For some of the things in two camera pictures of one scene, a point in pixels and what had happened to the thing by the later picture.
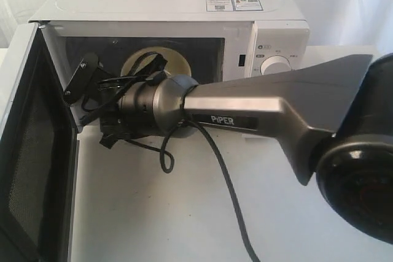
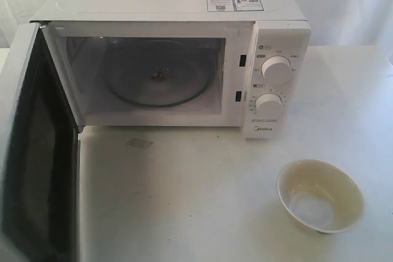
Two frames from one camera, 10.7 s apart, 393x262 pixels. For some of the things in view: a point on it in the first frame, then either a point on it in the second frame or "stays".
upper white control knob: [274, 64] stays
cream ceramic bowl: [176, 64] → [320, 196]
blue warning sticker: [233, 3] stays
